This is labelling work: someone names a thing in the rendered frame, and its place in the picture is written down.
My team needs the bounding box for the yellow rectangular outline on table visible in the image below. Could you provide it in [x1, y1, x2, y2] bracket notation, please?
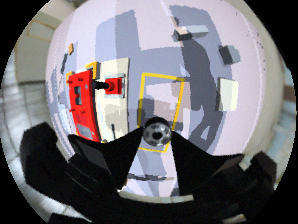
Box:
[137, 72, 185, 152]

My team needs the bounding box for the orange rectangular block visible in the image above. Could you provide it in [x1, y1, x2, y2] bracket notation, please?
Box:
[68, 44, 73, 55]

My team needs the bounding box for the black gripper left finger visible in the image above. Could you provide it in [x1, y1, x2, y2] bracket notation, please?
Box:
[68, 127, 144, 190]

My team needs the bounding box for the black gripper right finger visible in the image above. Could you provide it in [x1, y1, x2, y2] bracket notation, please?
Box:
[170, 131, 245, 197]

